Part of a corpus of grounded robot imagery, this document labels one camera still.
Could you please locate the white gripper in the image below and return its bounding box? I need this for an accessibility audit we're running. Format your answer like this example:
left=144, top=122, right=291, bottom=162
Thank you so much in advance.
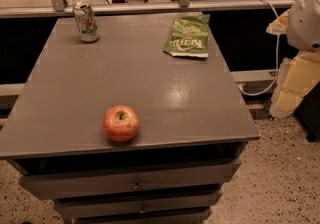
left=266, top=0, right=320, bottom=118

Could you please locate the red apple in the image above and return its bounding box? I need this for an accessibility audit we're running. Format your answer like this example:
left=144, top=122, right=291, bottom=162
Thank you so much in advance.
left=103, top=105, right=140, bottom=142

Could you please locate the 7up soda can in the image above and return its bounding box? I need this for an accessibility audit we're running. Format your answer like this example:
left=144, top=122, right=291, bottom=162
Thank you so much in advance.
left=73, top=1, right=99, bottom=43

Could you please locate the green chip bag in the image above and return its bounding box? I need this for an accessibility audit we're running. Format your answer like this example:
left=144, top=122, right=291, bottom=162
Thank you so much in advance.
left=163, top=15, right=209, bottom=58

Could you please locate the grey drawer cabinet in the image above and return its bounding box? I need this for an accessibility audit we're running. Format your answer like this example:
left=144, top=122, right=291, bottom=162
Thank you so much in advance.
left=0, top=14, right=259, bottom=224

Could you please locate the bottom grey drawer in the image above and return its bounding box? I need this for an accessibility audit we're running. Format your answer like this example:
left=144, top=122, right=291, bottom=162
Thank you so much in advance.
left=76, top=207, right=211, bottom=224

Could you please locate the grey drawer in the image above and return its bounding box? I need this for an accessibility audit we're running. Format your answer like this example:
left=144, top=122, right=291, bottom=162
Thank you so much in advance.
left=19, top=158, right=241, bottom=199
left=55, top=189, right=223, bottom=218
left=76, top=207, right=211, bottom=224

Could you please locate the top grey drawer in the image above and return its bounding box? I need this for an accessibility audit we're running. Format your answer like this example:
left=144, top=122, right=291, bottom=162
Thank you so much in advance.
left=19, top=158, right=241, bottom=199

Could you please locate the middle grey drawer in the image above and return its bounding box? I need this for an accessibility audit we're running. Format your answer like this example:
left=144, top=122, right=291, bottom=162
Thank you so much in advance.
left=55, top=189, right=223, bottom=218

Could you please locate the white cable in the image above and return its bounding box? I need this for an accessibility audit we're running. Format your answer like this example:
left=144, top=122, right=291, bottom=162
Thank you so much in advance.
left=237, top=0, right=281, bottom=97

